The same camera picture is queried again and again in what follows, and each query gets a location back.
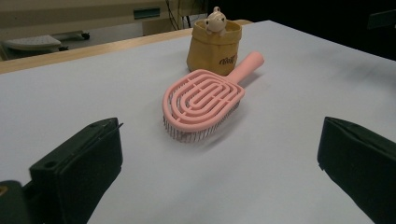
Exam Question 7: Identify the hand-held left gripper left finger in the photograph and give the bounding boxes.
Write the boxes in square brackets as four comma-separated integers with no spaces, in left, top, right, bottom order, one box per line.
[29,117,124,224]

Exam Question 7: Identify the white wheeled base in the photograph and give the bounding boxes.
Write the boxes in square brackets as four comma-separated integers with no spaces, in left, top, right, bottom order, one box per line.
[1,30,92,54]

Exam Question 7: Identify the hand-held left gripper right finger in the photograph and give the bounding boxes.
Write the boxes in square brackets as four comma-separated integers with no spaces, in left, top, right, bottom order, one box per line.
[317,116,396,224]

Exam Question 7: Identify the small cream bear figurine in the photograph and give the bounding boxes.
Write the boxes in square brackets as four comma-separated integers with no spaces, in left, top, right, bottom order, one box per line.
[204,6,227,37]

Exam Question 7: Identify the grey label on desk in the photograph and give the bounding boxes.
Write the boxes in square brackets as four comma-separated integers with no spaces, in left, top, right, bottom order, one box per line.
[134,7,162,20]

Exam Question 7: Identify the pink hairbrush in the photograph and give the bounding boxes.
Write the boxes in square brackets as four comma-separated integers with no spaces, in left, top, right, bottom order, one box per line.
[162,50,265,144]

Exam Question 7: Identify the bundle of black cables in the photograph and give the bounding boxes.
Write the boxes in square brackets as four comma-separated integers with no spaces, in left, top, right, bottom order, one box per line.
[163,0,192,30]

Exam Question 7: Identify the wooden table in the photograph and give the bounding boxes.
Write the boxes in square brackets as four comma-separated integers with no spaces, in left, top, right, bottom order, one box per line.
[0,19,253,75]

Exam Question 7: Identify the wooden desk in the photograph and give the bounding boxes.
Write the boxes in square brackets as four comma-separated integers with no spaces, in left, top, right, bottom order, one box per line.
[0,0,208,36]

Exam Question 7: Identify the white table sheet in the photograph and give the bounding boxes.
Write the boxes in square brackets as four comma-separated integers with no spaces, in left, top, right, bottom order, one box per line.
[0,20,396,224]

